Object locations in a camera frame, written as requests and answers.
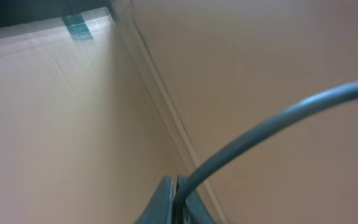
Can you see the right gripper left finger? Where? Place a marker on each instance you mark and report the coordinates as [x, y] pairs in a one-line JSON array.
[[159, 207]]

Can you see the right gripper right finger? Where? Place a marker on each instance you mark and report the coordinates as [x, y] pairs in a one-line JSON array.
[[193, 211]]

